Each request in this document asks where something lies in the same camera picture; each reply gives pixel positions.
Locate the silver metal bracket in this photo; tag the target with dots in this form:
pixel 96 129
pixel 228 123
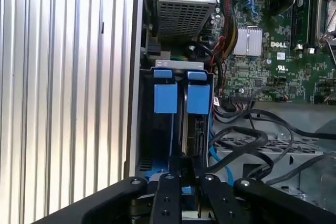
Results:
pixel 181 64

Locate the silver chipset heatsink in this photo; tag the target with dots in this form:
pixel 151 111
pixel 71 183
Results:
pixel 248 41

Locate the empty blue disk carrier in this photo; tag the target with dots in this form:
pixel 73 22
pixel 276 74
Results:
pixel 165 98

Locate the hard disk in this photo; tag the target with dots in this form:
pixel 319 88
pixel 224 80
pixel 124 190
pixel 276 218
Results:
pixel 198 98

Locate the dark plastic disk bay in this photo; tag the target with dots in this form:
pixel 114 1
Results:
pixel 147 119

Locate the black open PC case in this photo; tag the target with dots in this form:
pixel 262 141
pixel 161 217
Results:
pixel 132 77

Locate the gray metal drive cage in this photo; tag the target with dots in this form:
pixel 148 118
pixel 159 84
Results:
pixel 302 150

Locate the blue motherboard connector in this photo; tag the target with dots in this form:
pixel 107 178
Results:
pixel 249 7

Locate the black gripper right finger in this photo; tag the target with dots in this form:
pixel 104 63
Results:
pixel 215 197

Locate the green Dell motherboard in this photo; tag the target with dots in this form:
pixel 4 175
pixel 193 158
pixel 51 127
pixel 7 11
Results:
pixel 288 77

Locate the black RAM slot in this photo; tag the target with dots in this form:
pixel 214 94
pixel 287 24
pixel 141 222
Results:
pixel 296 24
pixel 309 11

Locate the CPU socket with locking lever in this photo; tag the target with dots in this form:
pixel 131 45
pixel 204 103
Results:
pixel 329 11

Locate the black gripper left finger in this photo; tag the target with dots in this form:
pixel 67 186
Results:
pixel 168 203

